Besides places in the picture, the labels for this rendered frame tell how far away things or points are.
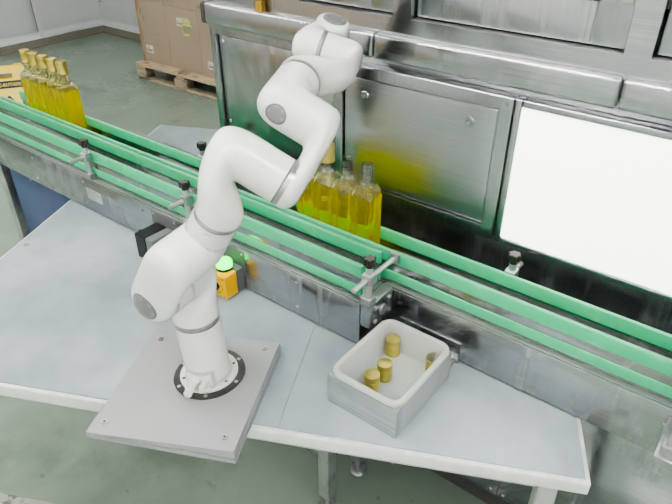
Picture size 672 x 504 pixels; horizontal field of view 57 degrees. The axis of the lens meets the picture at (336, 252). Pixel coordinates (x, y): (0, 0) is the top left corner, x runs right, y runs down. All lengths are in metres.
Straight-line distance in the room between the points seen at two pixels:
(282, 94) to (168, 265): 0.34
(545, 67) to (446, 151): 0.30
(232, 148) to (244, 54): 0.83
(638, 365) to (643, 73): 0.54
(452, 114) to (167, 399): 0.87
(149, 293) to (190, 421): 0.31
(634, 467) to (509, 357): 0.50
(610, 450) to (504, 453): 0.48
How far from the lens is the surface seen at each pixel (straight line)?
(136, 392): 1.41
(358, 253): 1.46
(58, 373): 1.55
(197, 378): 1.35
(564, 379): 1.36
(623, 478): 1.79
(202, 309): 1.24
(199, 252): 1.09
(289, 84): 1.06
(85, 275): 1.85
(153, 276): 1.10
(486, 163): 1.41
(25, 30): 7.51
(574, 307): 1.37
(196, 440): 1.28
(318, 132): 1.04
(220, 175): 1.01
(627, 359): 1.31
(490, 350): 1.40
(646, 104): 1.27
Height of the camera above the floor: 1.74
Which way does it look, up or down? 33 degrees down
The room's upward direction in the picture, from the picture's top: straight up
